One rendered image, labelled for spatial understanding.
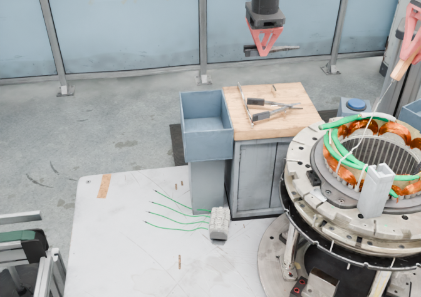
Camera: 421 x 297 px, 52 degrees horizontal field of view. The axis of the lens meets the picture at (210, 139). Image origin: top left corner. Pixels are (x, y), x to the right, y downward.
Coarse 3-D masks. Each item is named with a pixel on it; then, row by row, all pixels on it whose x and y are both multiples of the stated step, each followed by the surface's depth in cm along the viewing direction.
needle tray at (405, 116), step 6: (414, 102) 100; (420, 102) 102; (402, 108) 99; (408, 108) 100; (414, 108) 102; (420, 108) 104; (402, 114) 99; (408, 114) 98; (414, 114) 97; (420, 114) 103; (402, 120) 100; (408, 120) 99; (414, 120) 97; (420, 120) 96; (414, 126) 98; (420, 126) 96; (420, 132) 97
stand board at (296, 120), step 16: (240, 96) 102; (256, 96) 102; (272, 96) 102; (288, 96) 102; (304, 96) 102; (240, 112) 97; (256, 112) 97; (288, 112) 97; (304, 112) 97; (240, 128) 92; (256, 128) 92; (272, 128) 92; (288, 128) 92
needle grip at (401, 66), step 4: (416, 52) 64; (412, 56) 64; (400, 60) 65; (408, 60) 64; (400, 64) 65; (404, 64) 65; (408, 64) 65; (396, 68) 65; (400, 68) 65; (404, 68) 65; (392, 72) 66; (396, 72) 65; (400, 72) 65; (404, 72) 65; (392, 76) 66; (396, 76) 66; (400, 76) 66
